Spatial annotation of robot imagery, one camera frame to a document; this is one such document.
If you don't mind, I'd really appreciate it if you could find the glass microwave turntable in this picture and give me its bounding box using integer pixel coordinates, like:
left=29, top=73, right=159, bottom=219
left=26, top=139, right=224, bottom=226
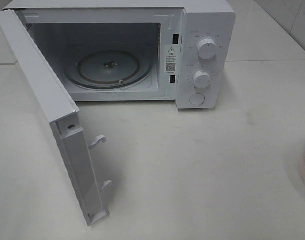
left=64, top=50, right=154, bottom=90

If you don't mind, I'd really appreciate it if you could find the white microwave door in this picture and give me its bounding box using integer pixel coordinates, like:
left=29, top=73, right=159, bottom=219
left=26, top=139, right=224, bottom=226
left=0, top=10, right=112, bottom=226

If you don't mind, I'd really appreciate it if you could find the round white door button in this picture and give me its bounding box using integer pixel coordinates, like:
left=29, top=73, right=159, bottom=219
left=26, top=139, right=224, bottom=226
left=189, top=93, right=206, bottom=106

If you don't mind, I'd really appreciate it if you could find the white microwave oven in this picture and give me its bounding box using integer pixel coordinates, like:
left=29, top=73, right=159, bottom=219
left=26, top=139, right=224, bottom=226
left=1, top=0, right=236, bottom=109

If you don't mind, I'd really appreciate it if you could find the white microwave knob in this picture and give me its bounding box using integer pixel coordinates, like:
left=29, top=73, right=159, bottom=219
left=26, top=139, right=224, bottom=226
left=196, top=37, right=218, bottom=60
left=192, top=71, right=212, bottom=90

